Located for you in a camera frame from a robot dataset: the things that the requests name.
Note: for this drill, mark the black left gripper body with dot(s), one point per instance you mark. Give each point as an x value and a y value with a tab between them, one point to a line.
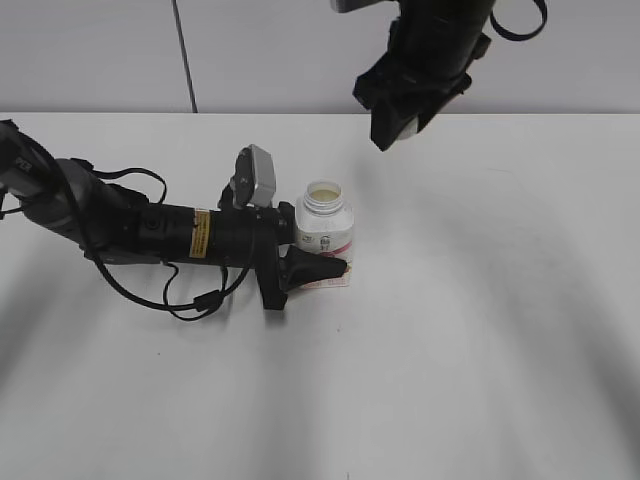
250	239

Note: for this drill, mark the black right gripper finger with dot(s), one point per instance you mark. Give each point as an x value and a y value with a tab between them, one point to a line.
388	122
433	105

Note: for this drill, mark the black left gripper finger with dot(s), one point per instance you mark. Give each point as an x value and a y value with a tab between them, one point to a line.
301	268

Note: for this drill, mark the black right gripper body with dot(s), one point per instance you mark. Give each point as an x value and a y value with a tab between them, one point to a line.
421	57

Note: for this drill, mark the white yili changqing yogurt bottle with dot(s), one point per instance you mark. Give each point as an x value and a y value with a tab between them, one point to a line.
325	226

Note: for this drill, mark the white plastic bottle cap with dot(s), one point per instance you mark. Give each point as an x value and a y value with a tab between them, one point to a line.
409	130

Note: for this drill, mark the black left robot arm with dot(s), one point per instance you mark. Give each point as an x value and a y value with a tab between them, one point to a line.
114	225

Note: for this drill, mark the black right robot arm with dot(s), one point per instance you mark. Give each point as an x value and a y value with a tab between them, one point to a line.
446	9

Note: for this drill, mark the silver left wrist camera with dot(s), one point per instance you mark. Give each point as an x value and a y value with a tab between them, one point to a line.
254	181

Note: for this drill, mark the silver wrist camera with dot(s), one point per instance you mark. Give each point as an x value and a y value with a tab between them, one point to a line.
346	6
254	181

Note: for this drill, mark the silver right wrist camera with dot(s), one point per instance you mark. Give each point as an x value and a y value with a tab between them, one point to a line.
346	6

